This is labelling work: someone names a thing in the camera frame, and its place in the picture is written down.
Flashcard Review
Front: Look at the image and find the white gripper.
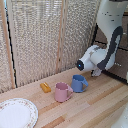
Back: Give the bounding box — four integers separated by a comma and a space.
91, 67, 103, 78

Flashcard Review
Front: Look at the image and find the blue mug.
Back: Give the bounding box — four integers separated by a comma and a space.
70, 74, 90, 94

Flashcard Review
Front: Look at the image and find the pink mug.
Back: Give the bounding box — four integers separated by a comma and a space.
54, 81, 74, 103

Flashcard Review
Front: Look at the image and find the small orange block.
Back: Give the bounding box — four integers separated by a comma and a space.
40, 82, 52, 94

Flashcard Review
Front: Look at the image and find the white floral rim plate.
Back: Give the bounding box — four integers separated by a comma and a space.
0, 97, 39, 128

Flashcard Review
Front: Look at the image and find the wooden screen post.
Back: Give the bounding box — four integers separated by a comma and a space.
55, 0, 68, 75
0, 0, 17, 90

